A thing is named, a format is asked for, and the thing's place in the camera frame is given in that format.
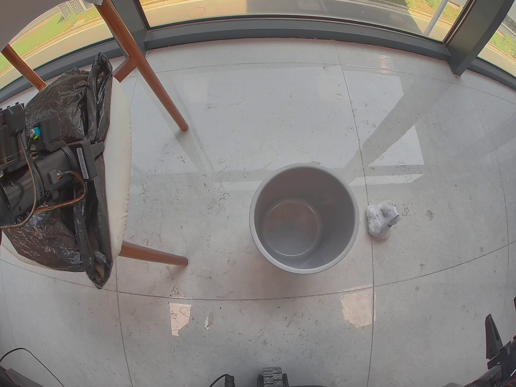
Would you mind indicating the pale grey trash bin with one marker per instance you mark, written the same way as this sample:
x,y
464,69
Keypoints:
x,y
306,252

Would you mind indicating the wooden chair cream cushions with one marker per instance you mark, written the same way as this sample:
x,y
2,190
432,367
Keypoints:
x,y
119,155

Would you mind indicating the black plastic bag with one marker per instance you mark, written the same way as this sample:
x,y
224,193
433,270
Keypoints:
x,y
60,95

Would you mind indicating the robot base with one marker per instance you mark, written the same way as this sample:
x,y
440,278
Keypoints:
x,y
272,377

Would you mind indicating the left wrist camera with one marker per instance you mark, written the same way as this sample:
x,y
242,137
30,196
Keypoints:
x,y
12,131

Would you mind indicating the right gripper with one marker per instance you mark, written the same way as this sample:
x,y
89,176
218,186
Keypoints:
x,y
506,367

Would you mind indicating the crumpled white printed wrapper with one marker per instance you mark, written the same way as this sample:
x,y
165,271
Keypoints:
x,y
379,220

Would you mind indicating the window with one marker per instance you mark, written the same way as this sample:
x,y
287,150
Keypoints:
x,y
282,26

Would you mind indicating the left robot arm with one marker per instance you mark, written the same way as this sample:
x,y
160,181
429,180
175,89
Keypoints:
x,y
16,196

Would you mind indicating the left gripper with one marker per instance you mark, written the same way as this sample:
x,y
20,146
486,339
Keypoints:
x,y
56,171

